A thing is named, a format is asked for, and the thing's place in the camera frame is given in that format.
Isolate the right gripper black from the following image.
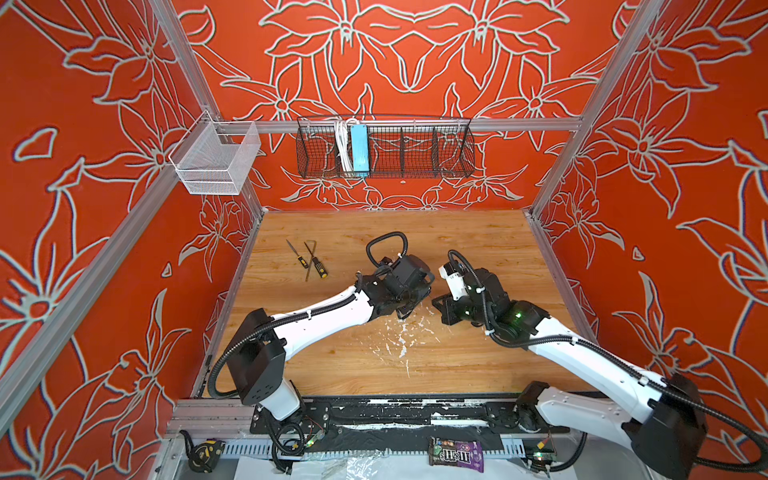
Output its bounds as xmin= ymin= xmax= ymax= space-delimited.
xmin=427 ymin=290 xmax=496 ymax=328

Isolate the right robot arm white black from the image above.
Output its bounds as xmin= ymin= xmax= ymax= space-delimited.
xmin=432 ymin=249 xmax=767 ymax=479

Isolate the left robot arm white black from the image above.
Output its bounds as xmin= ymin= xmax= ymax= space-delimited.
xmin=207 ymin=231 xmax=435 ymax=421

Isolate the larger black yellow screwdriver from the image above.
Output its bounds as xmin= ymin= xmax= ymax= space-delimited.
xmin=304 ymin=240 xmax=328 ymax=279

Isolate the small black yellow screwdriver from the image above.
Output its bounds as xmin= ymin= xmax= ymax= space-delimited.
xmin=286 ymin=240 xmax=309 ymax=269

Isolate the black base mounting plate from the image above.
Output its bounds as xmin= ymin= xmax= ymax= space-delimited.
xmin=272 ymin=393 xmax=573 ymax=455

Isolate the light blue box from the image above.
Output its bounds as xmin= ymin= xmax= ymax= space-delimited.
xmin=349 ymin=124 xmax=370 ymax=178

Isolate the purple M&M candy bag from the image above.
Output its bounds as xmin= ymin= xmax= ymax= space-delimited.
xmin=427 ymin=437 xmax=485 ymax=473

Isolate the green circuit board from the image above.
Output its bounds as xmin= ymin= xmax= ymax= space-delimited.
xmin=524 ymin=447 xmax=557 ymax=477

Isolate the clear plastic wrap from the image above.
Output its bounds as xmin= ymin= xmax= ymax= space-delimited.
xmin=291 ymin=455 xmax=395 ymax=480

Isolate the black yellow tape measure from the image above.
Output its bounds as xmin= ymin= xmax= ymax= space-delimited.
xmin=179 ymin=430 xmax=226 ymax=473

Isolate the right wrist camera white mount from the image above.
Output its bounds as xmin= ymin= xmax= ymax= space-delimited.
xmin=439 ymin=262 xmax=468 ymax=301

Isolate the black wire wall basket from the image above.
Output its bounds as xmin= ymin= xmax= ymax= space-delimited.
xmin=296 ymin=115 xmax=476 ymax=179

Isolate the white coiled cable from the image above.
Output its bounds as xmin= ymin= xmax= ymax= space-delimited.
xmin=333 ymin=118 xmax=354 ymax=174

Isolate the white wire mesh basket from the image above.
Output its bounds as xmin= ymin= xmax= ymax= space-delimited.
xmin=169 ymin=112 xmax=261 ymax=196

